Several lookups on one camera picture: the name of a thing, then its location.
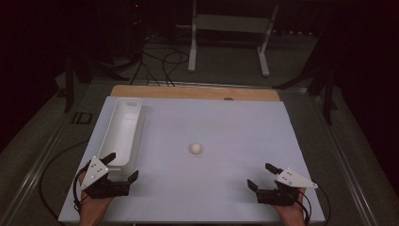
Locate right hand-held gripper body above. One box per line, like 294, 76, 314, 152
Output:
256, 167, 319, 207

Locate black floor cables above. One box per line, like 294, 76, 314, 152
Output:
129, 31, 191, 88

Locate black tripod stand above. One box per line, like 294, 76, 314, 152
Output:
272, 59, 342, 126

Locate person's right hand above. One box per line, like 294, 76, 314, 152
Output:
274, 187, 308, 221

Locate grey metal stand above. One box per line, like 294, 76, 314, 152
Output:
187, 0, 280, 78

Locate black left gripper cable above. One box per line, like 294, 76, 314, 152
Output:
72, 165, 88, 215

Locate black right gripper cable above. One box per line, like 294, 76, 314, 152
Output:
295, 181, 332, 226

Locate white plastic bin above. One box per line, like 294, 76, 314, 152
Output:
97, 97, 145, 183

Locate person's left hand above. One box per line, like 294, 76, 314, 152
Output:
77, 173, 114, 218

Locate small white ball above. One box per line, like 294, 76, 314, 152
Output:
189, 142, 203, 155

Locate wooden table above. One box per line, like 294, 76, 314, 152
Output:
110, 84, 281, 103

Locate long black floor cable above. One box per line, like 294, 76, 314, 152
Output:
38, 138, 90, 222

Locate white board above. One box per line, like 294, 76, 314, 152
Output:
57, 95, 326, 224

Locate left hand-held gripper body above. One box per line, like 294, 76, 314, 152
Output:
79, 155, 132, 200

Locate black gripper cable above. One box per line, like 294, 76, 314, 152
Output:
72, 165, 88, 215
295, 181, 332, 226

